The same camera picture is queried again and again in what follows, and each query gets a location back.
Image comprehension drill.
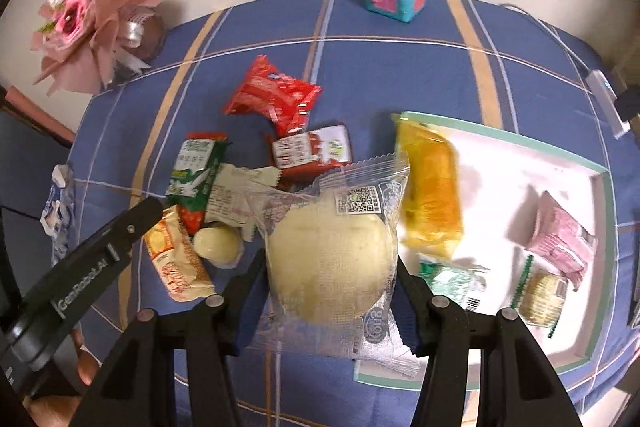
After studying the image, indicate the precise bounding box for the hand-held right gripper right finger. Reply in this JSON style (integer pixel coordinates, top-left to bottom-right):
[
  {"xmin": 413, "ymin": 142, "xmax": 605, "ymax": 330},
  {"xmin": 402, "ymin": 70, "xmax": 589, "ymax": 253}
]
[{"xmin": 394, "ymin": 257, "xmax": 583, "ymax": 427}]

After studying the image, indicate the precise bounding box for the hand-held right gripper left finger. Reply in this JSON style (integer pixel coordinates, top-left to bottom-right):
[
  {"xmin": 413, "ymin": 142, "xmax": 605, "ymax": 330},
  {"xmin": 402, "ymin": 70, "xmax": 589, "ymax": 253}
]
[{"xmin": 87, "ymin": 251, "xmax": 269, "ymax": 427}]

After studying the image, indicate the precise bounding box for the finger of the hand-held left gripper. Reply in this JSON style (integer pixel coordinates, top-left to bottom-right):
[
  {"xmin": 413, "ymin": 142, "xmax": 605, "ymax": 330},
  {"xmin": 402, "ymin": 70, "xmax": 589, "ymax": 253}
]
[{"xmin": 102, "ymin": 196, "xmax": 166, "ymax": 258}]

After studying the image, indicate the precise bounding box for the pale yellow cracker packet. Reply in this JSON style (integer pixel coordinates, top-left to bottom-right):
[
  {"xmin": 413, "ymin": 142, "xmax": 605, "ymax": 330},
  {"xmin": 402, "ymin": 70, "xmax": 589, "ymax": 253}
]
[{"xmin": 142, "ymin": 205, "xmax": 217, "ymax": 303}]

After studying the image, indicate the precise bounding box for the green white snack packet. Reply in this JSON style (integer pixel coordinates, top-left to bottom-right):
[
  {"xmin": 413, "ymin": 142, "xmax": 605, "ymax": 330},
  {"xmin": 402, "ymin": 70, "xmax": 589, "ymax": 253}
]
[
  {"xmin": 417, "ymin": 259, "xmax": 491, "ymax": 313},
  {"xmin": 165, "ymin": 133, "xmax": 233, "ymax": 235}
]

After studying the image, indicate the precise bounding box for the small round yellow pastry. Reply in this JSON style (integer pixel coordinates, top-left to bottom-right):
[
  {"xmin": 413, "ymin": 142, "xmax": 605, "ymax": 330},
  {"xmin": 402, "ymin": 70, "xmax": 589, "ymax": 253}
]
[{"xmin": 192, "ymin": 224, "xmax": 246, "ymax": 268}]

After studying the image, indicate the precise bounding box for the white green edged packet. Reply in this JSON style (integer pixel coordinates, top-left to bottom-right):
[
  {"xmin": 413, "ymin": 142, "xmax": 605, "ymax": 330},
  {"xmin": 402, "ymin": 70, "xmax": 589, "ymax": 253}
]
[{"xmin": 202, "ymin": 163, "xmax": 281, "ymax": 240}]

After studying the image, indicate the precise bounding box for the large round bun packet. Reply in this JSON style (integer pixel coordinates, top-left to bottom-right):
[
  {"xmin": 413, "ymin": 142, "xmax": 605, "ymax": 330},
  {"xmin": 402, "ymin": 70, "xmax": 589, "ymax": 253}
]
[{"xmin": 240, "ymin": 154, "xmax": 418, "ymax": 380}]

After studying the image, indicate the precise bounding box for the green edged round pastry packet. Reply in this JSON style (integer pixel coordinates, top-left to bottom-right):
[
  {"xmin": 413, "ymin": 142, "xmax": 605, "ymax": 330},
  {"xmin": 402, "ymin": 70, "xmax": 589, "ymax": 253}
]
[{"xmin": 512, "ymin": 252, "xmax": 571, "ymax": 338}]

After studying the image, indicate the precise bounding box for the yellow snack packet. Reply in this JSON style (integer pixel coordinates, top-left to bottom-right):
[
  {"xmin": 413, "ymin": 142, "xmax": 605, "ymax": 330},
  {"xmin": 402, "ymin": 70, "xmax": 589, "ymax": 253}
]
[{"xmin": 392, "ymin": 114, "xmax": 466, "ymax": 260}]

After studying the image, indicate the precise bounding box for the teal rimmed white tray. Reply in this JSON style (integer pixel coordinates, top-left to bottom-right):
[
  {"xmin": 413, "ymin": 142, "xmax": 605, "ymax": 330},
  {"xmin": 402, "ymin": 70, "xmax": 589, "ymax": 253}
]
[{"xmin": 352, "ymin": 111, "xmax": 616, "ymax": 390}]

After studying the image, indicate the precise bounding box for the pink snack packet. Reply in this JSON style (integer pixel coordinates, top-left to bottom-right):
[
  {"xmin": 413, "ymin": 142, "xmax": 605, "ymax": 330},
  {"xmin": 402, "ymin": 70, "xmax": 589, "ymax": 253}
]
[{"xmin": 525, "ymin": 191, "xmax": 598, "ymax": 290}]

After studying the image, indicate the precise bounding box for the red brown snack packet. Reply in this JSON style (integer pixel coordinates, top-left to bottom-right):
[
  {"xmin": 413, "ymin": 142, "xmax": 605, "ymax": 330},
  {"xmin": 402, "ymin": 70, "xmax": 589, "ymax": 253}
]
[{"xmin": 267, "ymin": 123, "xmax": 353, "ymax": 170}]

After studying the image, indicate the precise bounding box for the bright red snack packet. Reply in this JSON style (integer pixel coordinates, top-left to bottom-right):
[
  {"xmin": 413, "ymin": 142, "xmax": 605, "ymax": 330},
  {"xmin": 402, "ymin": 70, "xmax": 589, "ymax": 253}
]
[{"xmin": 222, "ymin": 55, "xmax": 322, "ymax": 138}]

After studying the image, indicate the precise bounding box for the blue white tissue packet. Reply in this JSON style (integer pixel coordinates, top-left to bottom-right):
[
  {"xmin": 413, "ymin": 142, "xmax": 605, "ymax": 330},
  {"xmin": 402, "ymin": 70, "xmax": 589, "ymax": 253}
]
[{"xmin": 40, "ymin": 164, "xmax": 76, "ymax": 265}]

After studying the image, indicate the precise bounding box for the dark cabinet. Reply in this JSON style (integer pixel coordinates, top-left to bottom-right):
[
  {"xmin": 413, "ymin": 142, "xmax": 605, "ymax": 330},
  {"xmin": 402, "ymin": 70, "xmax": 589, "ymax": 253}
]
[{"xmin": 0, "ymin": 86, "xmax": 76, "ymax": 308}]

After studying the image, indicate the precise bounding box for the brown round box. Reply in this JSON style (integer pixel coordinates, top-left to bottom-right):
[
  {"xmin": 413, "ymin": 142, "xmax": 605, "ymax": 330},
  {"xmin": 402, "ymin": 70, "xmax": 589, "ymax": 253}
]
[{"xmin": 127, "ymin": 9, "xmax": 167, "ymax": 60}]

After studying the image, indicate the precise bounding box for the blue plaid tablecloth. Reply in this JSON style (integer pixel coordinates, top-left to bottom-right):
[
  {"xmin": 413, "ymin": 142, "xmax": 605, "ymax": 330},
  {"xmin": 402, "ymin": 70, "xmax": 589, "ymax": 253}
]
[{"xmin": 47, "ymin": 0, "xmax": 640, "ymax": 427}]

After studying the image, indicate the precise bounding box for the white power strip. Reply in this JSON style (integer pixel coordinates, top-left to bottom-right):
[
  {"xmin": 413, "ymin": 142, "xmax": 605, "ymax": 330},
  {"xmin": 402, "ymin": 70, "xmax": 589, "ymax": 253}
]
[{"xmin": 585, "ymin": 69, "xmax": 632, "ymax": 138}]

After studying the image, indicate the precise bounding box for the black charger plug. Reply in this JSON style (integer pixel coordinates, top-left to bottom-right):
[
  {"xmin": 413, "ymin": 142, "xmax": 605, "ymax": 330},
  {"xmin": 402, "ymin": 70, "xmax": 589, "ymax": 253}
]
[{"xmin": 617, "ymin": 88, "xmax": 640, "ymax": 122}]

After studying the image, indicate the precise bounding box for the white cable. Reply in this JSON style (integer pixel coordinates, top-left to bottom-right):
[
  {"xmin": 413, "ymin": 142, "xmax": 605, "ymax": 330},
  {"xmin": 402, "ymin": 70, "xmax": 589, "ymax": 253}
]
[{"xmin": 502, "ymin": 3, "xmax": 593, "ymax": 72}]

